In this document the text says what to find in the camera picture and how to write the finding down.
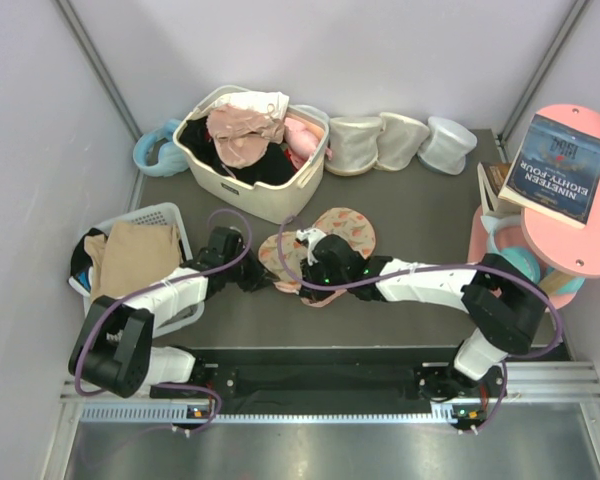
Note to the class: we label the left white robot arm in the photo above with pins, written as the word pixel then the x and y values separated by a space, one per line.
pixel 114 351

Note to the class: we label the right corner aluminium post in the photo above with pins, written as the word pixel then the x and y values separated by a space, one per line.
pixel 558 40

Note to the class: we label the tan folded garment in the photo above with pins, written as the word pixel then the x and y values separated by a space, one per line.
pixel 131 257

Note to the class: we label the black clothes in basket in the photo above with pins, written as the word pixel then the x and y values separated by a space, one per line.
pixel 274 168

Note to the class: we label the teal cat-ear headphones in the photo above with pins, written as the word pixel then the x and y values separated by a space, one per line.
pixel 520 257

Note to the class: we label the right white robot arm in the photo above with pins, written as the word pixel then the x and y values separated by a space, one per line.
pixel 505 307

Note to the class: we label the beige laundry basket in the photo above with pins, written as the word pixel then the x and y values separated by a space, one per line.
pixel 270 203

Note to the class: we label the Nineteen Eighty-Four book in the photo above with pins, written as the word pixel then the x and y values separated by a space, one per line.
pixel 556 172

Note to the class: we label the brown book under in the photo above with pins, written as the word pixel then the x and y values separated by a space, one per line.
pixel 491 178

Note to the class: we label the light blue headphones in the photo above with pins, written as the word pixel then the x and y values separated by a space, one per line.
pixel 156 155

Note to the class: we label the floral mesh laundry bag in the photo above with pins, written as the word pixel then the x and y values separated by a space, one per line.
pixel 288 259

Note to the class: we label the cream mesh wash bag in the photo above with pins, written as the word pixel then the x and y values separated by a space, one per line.
pixel 399 141

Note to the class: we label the corner aluminium post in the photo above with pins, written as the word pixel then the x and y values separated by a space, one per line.
pixel 558 40
pixel 74 23

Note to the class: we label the pink garment in basket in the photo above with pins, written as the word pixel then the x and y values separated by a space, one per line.
pixel 302 142

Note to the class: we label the beige mesh wash bag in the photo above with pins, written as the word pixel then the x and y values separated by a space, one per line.
pixel 353 144

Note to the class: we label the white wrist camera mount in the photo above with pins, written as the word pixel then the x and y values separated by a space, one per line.
pixel 309 238

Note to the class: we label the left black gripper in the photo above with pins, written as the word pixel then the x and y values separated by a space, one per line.
pixel 259 277

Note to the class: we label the white perforated plastic basket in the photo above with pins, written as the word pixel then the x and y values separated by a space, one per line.
pixel 161 214

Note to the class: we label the white slotted cable duct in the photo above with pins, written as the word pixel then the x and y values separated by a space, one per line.
pixel 191 414

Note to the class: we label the pink tiered side table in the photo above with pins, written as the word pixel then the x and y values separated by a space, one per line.
pixel 573 253

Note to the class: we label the white garment on basket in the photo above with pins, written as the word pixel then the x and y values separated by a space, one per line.
pixel 273 104

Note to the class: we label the black garment in white basket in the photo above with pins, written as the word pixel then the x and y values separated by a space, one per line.
pixel 80 255

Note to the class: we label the left corner aluminium post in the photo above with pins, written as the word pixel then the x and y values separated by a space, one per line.
pixel 74 23

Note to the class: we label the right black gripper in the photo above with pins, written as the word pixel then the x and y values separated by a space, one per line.
pixel 309 272

